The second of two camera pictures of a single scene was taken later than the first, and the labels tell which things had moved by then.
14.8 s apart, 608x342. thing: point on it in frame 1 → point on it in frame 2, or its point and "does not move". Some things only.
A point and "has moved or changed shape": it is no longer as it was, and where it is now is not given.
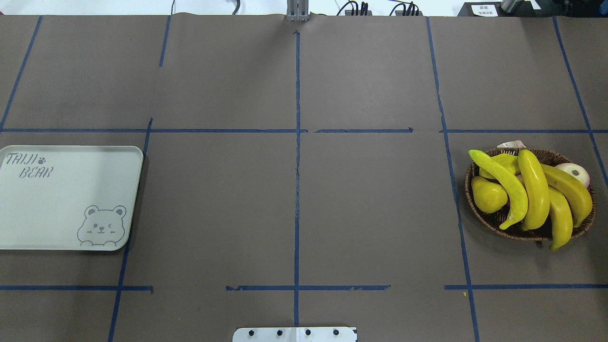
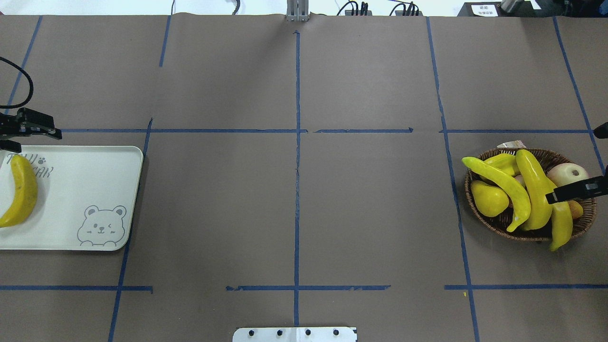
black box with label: [494, 9] does not move
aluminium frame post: [297, 10] does not move
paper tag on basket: [512, 144] does not move
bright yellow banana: [537, 193] does not move
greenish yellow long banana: [514, 187] has moved or changed shape
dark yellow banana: [578, 197] → [25, 191]
